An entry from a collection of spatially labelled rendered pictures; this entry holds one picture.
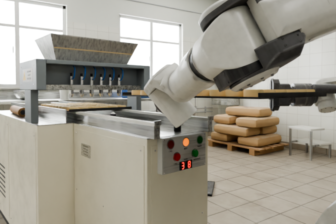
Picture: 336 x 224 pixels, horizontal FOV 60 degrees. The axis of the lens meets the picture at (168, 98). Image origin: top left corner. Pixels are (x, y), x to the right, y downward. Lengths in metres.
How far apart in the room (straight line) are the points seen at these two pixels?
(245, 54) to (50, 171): 1.41
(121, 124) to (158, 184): 0.30
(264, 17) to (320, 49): 4.82
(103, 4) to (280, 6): 4.94
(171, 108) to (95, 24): 4.57
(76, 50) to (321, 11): 1.47
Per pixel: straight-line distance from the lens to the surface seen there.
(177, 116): 0.64
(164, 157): 1.12
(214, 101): 6.16
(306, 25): 0.45
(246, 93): 0.76
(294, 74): 5.44
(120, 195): 1.31
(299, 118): 5.40
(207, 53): 0.44
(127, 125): 1.21
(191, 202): 1.32
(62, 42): 1.72
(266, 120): 4.92
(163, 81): 0.58
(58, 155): 1.69
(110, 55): 1.86
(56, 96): 4.80
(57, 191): 1.74
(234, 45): 0.43
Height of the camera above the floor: 1.02
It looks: 2 degrees down
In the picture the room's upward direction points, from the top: straight up
